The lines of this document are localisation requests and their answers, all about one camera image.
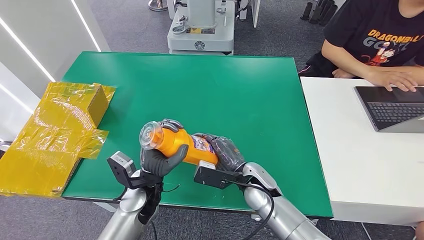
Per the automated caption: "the white table leg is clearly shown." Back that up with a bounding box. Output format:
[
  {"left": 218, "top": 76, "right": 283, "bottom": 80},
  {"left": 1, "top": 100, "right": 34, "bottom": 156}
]
[{"left": 93, "top": 201, "right": 119, "bottom": 213}]

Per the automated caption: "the person's hand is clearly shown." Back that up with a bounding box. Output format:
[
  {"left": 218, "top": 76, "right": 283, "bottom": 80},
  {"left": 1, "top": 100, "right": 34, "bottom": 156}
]
[
  {"left": 332, "top": 68, "right": 356, "bottom": 80},
  {"left": 365, "top": 69, "right": 419, "bottom": 93}
]

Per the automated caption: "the grey laptop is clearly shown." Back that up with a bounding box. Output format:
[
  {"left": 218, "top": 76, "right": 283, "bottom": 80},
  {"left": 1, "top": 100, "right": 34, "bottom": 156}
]
[{"left": 353, "top": 86, "right": 424, "bottom": 134}]

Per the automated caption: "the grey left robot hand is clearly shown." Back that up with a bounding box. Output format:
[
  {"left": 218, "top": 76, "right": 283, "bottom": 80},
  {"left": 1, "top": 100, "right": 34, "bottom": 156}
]
[{"left": 139, "top": 118, "right": 190, "bottom": 178}]

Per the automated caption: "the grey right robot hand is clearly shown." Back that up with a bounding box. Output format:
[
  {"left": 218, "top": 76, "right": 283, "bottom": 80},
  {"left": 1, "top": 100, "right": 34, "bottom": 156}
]
[{"left": 193, "top": 133, "right": 247, "bottom": 172}]

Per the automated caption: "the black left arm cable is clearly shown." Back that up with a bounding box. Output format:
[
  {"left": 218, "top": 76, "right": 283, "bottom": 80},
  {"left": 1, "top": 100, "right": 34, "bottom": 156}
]
[{"left": 150, "top": 184, "right": 181, "bottom": 240}]

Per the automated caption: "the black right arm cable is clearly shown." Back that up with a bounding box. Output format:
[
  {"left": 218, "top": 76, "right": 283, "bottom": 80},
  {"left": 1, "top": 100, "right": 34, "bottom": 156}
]
[{"left": 227, "top": 180, "right": 276, "bottom": 240}]

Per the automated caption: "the yellow taped cardboard box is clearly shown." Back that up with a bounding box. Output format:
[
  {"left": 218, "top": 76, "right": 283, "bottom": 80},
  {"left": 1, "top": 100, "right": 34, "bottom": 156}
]
[{"left": 0, "top": 82, "right": 117, "bottom": 199}]

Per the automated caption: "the person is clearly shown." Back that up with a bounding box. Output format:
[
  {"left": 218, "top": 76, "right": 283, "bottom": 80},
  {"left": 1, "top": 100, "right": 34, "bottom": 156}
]
[{"left": 298, "top": 0, "right": 424, "bottom": 93}]

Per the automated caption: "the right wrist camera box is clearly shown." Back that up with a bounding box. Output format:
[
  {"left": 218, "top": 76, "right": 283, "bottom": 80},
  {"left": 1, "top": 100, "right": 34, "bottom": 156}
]
[{"left": 193, "top": 160, "right": 247, "bottom": 191}]

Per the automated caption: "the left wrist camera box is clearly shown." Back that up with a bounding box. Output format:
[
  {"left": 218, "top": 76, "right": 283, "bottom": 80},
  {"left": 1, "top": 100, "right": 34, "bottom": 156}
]
[{"left": 106, "top": 150, "right": 138, "bottom": 190}]

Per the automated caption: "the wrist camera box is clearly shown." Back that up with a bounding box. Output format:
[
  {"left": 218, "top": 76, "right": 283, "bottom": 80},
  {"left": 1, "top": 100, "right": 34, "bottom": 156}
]
[
  {"left": 106, "top": 150, "right": 138, "bottom": 190},
  {"left": 193, "top": 160, "right": 247, "bottom": 191}
]

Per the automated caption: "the metal chair base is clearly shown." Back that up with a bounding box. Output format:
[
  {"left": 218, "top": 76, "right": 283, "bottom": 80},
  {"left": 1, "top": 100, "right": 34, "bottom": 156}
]
[{"left": 148, "top": 0, "right": 169, "bottom": 13}]

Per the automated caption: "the orange plastic bottle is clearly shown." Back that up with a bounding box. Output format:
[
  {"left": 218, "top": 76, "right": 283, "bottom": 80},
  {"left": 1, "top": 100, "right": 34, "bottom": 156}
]
[{"left": 139, "top": 120, "right": 220, "bottom": 166}]

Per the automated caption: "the black cylinder post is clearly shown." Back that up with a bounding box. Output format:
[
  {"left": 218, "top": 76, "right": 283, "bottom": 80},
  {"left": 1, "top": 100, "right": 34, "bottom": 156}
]
[
  {"left": 300, "top": 1, "right": 314, "bottom": 21},
  {"left": 318, "top": 3, "right": 339, "bottom": 28},
  {"left": 308, "top": 0, "right": 327, "bottom": 25}
]

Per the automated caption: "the white panel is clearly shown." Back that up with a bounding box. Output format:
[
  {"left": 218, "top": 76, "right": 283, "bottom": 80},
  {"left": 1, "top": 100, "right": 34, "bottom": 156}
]
[{"left": 239, "top": 0, "right": 261, "bottom": 29}]

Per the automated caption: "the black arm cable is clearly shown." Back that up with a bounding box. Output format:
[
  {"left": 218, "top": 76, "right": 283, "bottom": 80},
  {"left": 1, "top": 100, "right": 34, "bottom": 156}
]
[
  {"left": 227, "top": 180, "right": 276, "bottom": 240},
  {"left": 150, "top": 184, "right": 181, "bottom": 240}
]

